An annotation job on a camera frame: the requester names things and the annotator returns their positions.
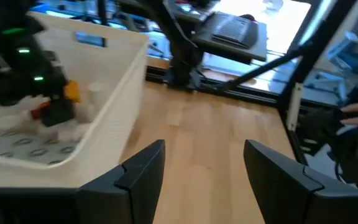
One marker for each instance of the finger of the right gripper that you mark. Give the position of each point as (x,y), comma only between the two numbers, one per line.
(57,113)

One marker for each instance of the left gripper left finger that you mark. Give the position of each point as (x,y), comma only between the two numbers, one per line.
(129,193)

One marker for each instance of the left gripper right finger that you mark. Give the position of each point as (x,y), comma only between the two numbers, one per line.
(291,196)

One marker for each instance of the red liquid bottle white cap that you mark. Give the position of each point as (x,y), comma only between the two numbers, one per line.
(37,112)

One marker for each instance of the small white bottle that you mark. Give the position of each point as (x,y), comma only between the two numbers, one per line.
(8,121)

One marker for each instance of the white labelled pill bottle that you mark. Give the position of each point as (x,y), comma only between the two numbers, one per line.
(97,93)

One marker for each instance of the grey patterned packet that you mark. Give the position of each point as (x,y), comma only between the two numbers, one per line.
(26,146)

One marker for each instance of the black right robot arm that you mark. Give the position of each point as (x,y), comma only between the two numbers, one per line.
(182,56)

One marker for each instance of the white perforated plastic basket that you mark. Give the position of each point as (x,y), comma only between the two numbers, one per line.
(104,149)

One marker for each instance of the black laptop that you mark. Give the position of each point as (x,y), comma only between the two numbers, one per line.
(232,29)

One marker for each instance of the black aluminium station frame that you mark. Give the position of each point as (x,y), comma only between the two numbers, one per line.
(317,49)

